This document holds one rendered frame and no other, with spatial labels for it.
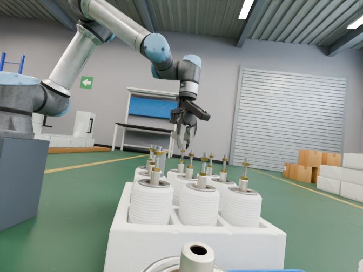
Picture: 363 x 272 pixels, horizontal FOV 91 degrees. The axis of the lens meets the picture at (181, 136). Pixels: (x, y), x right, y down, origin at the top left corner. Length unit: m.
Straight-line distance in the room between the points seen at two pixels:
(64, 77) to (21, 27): 7.97
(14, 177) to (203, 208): 0.64
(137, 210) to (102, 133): 5.76
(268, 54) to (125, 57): 4.54
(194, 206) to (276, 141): 5.56
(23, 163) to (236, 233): 0.72
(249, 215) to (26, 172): 0.75
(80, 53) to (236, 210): 0.84
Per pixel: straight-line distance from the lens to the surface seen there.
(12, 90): 0.84
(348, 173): 3.00
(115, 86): 6.27
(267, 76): 6.24
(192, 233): 0.41
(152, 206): 0.40
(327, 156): 4.26
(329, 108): 6.83
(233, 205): 0.49
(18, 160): 0.81
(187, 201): 0.44
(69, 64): 0.93
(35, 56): 8.08
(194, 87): 0.70
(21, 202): 0.88
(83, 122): 4.13
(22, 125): 0.83
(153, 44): 0.62
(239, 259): 0.48
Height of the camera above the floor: 0.35
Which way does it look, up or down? 3 degrees up
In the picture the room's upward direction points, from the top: 8 degrees clockwise
